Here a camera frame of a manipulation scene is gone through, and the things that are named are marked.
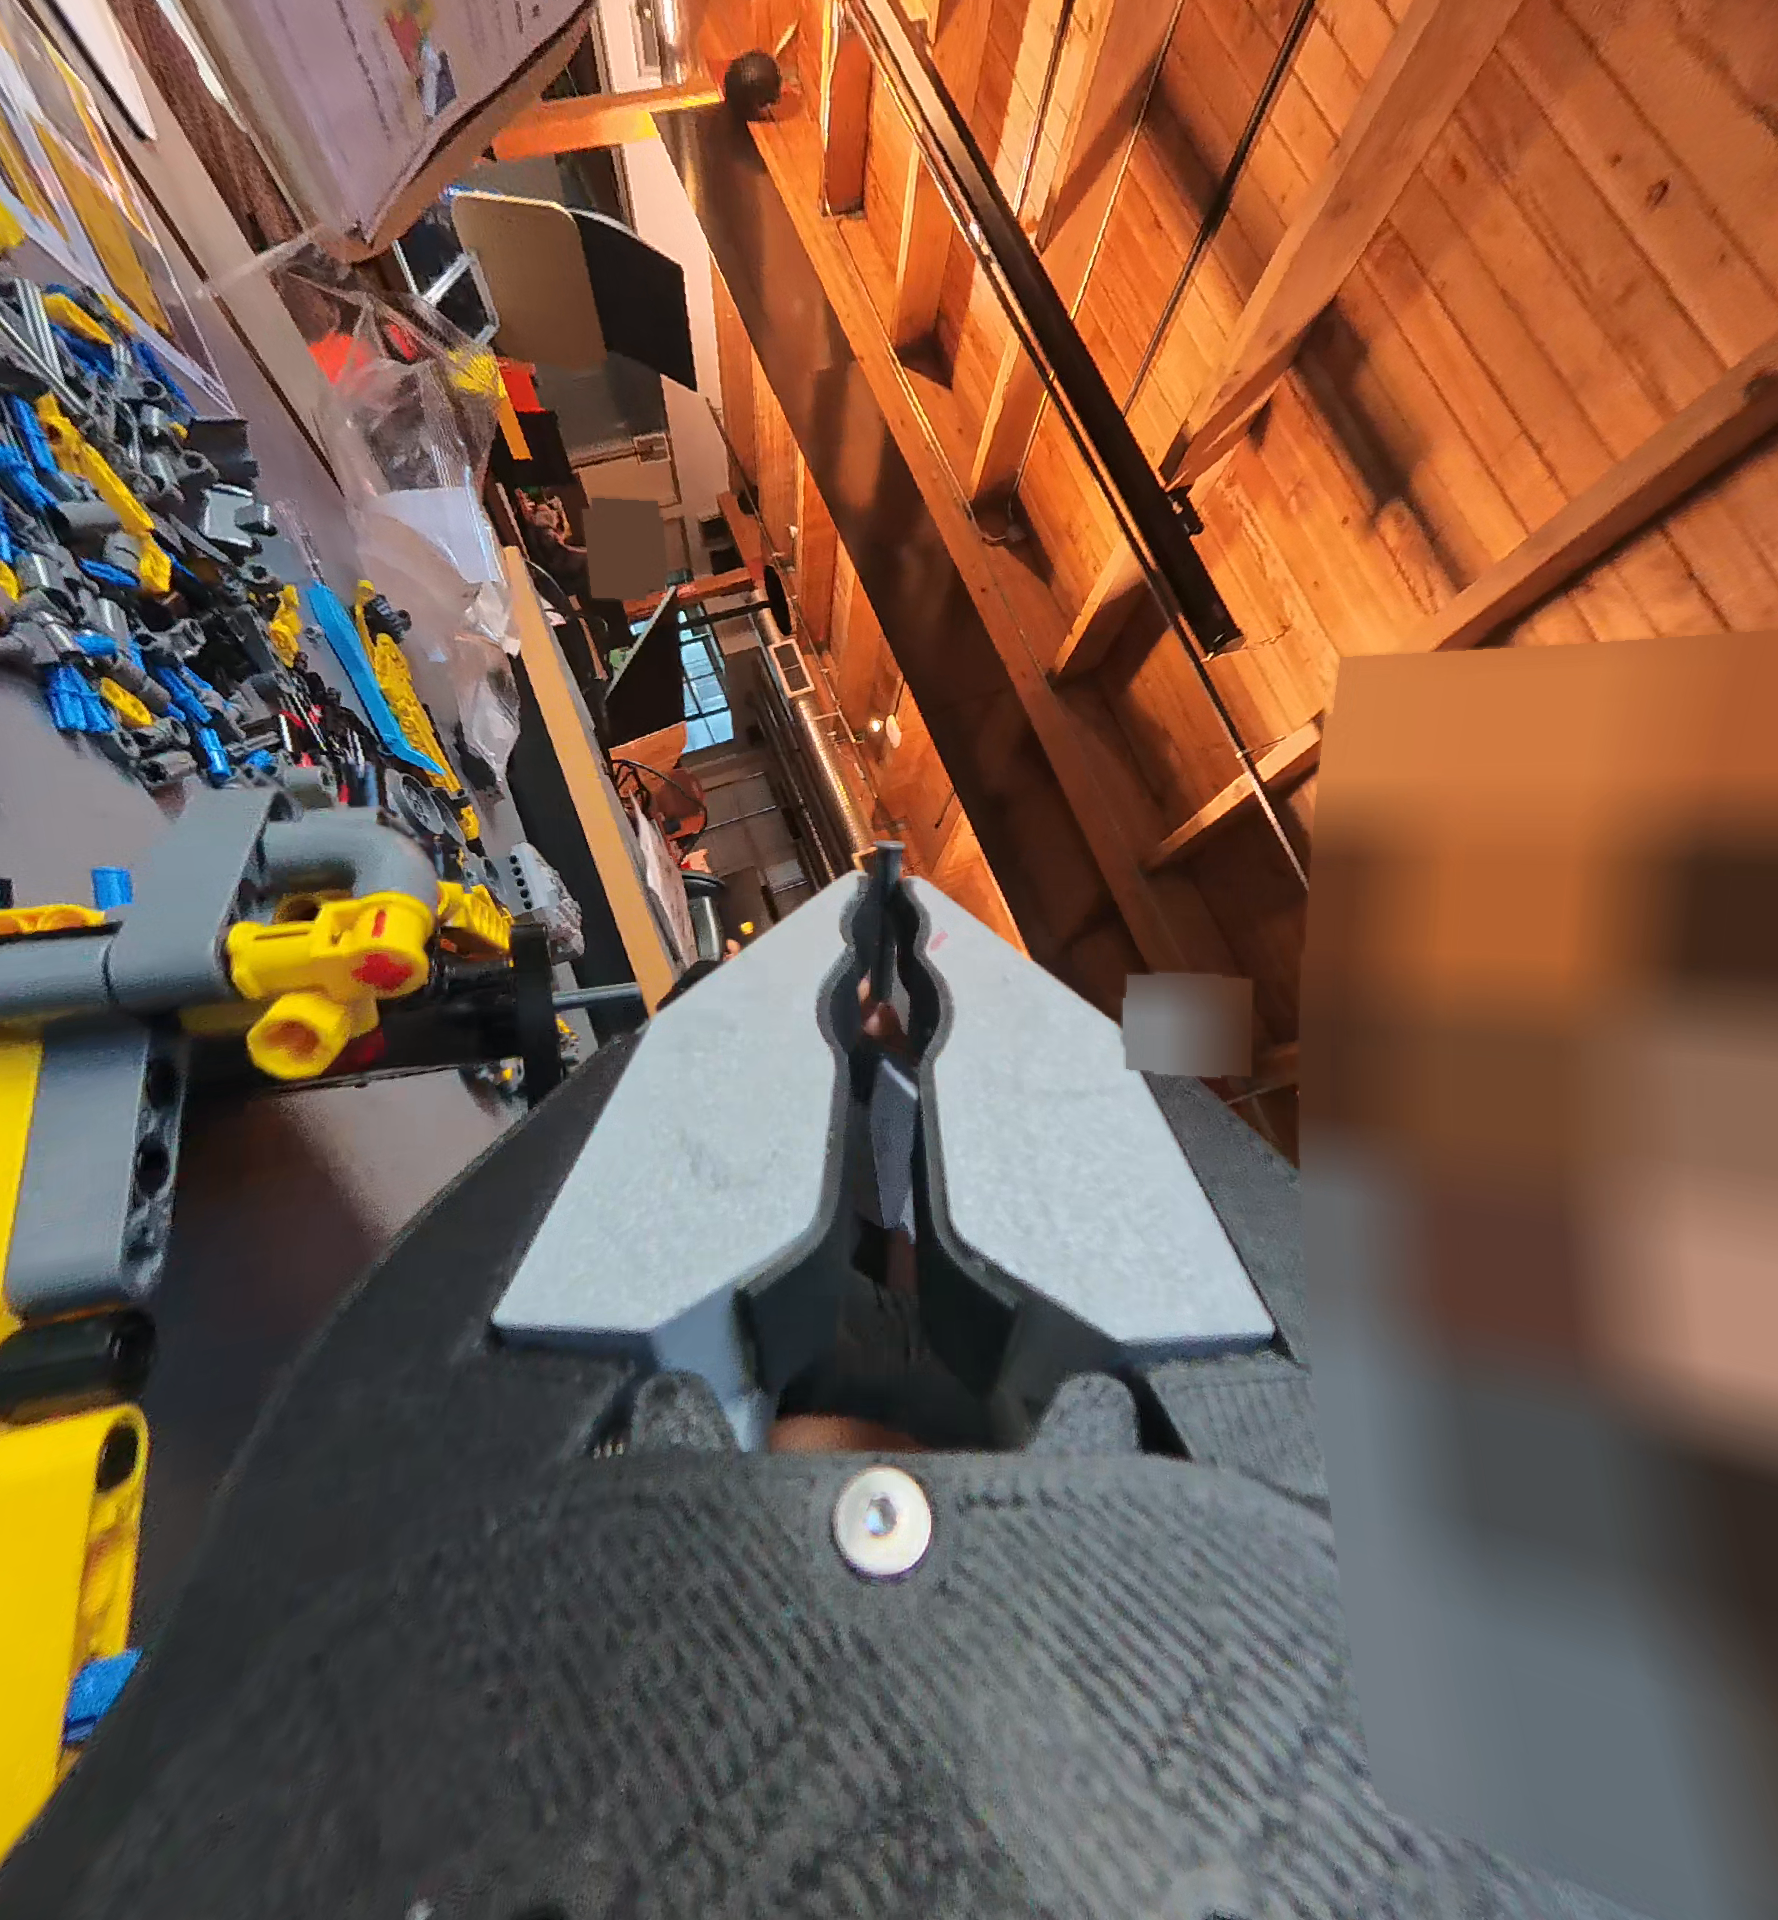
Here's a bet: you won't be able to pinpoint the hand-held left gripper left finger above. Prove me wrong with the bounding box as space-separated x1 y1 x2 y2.
490 876 892 1393

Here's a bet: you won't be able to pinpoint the crumpled clear plastic bags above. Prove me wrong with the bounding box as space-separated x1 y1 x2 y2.
273 255 524 753

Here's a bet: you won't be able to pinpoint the grey motor block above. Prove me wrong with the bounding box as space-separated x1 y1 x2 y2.
484 842 586 942

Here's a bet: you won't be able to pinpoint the acrylic sign holder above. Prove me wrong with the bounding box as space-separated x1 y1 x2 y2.
183 0 598 265

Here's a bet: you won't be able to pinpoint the grey desk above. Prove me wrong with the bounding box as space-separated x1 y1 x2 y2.
0 0 682 1503

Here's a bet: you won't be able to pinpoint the pile of small building bricks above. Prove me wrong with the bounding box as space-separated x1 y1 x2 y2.
0 91 321 790

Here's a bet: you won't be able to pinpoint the yellow black brick model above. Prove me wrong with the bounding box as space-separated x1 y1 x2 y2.
0 787 591 1909

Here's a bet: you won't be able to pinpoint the wood-edged table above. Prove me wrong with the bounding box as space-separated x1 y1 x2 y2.
498 546 682 1010

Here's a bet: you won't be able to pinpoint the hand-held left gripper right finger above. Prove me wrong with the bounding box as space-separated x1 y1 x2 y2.
895 876 1279 1393

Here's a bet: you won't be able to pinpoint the yellow brick subassembly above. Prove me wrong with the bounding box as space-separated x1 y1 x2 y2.
352 583 460 792

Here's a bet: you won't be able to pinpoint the black ceiling track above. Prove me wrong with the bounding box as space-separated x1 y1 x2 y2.
843 0 1248 659

